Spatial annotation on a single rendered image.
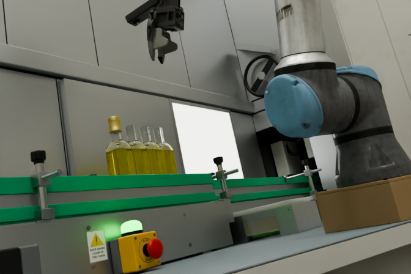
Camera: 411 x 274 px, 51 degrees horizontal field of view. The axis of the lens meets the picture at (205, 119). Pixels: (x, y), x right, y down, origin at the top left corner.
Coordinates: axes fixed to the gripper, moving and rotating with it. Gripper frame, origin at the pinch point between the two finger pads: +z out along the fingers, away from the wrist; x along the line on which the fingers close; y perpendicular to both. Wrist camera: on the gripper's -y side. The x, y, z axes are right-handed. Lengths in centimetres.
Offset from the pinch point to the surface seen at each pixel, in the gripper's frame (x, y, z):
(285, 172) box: 110, 22, 40
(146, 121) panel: 23.1, -14.0, 17.9
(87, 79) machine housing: 3.3, -25.2, 5.5
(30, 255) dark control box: -59, 9, 41
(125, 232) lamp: -35, 12, 42
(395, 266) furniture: -32, 62, 43
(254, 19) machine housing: 107, 4, -39
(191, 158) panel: 42, -4, 31
